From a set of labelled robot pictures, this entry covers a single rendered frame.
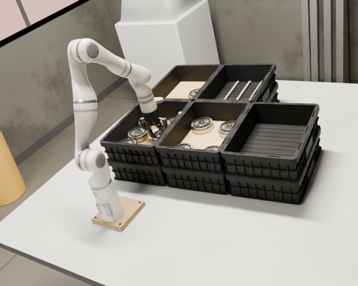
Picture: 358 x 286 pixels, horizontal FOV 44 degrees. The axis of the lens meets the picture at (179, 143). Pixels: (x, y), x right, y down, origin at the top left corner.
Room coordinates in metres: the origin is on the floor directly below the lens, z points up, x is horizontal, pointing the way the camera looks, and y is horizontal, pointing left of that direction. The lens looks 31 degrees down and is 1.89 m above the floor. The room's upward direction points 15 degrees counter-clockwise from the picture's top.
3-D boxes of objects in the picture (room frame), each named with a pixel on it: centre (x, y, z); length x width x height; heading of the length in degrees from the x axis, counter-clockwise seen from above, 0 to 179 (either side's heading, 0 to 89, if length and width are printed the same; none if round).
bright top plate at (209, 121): (1.80, -0.13, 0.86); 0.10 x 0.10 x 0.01
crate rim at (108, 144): (1.83, 0.12, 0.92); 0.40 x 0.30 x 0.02; 145
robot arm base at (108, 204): (1.49, 0.35, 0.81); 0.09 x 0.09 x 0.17; 55
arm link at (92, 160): (1.49, 0.35, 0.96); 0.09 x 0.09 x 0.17; 57
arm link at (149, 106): (1.83, 0.08, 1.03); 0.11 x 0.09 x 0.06; 149
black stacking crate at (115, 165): (1.83, 0.12, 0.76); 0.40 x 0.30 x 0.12; 145
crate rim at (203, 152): (1.66, -0.13, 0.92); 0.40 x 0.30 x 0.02; 145
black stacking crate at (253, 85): (1.99, -0.36, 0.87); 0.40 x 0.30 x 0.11; 145
